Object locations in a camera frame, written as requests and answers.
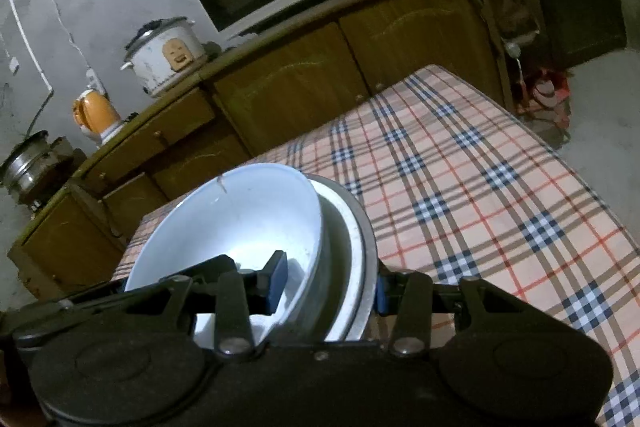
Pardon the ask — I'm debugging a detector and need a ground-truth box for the plaid tablecloth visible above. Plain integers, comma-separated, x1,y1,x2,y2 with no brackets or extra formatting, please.
112,64,640,427

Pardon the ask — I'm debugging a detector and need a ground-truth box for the dark cooktop burner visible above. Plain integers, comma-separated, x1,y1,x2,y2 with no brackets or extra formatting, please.
10,177,86,214

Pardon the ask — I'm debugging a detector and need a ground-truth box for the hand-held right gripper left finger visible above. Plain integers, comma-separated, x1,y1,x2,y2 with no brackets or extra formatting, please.
120,249,289,355

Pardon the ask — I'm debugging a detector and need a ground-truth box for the orange electric kettle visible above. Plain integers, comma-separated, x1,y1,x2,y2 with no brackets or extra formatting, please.
71,89,125,145

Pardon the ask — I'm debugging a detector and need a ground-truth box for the white wall cable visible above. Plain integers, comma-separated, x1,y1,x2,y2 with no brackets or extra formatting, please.
0,0,55,135
37,0,96,72

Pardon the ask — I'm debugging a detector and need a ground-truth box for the steel steamer pot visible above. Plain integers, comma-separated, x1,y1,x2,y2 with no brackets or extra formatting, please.
0,131,76,194

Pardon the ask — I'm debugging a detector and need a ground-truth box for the white wall socket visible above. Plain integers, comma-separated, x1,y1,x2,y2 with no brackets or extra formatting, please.
86,68,108,94

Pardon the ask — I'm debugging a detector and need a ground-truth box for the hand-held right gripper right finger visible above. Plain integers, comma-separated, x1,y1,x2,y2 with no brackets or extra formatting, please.
376,269,521,355

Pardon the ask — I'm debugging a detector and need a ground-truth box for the steel bowl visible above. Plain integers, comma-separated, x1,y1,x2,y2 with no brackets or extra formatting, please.
305,173,382,343

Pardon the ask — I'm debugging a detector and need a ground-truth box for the white hanging power strip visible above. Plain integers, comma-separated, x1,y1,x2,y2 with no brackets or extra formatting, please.
502,32,538,58

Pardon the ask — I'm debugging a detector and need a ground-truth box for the white rice cooker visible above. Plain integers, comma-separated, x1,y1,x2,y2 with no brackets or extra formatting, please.
120,17,207,98

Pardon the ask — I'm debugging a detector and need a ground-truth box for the red and white bag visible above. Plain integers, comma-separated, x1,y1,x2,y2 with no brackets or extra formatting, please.
517,69,571,130

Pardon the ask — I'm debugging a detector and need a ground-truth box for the small white bowl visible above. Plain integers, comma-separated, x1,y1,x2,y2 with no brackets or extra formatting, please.
124,163,326,350

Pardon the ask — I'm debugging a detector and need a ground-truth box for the wooden kitchen cabinet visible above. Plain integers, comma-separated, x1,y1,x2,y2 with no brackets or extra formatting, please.
7,0,543,303

